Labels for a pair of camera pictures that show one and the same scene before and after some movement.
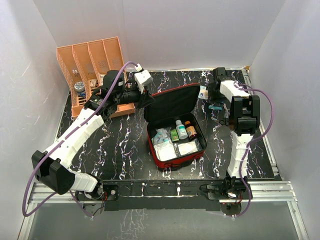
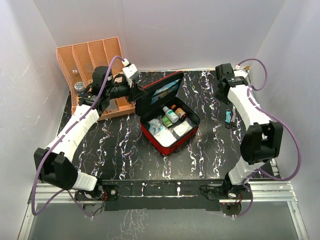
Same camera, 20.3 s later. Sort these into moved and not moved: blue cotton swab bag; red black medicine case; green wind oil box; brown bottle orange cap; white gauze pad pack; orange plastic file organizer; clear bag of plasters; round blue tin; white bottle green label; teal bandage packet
Moved: white bottle green label; teal bandage packet; blue cotton swab bag; red black medicine case; clear bag of plasters; white gauze pad pack; green wind oil box; brown bottle orange cap
Not moved: orange plastic file organizer; round blue tin
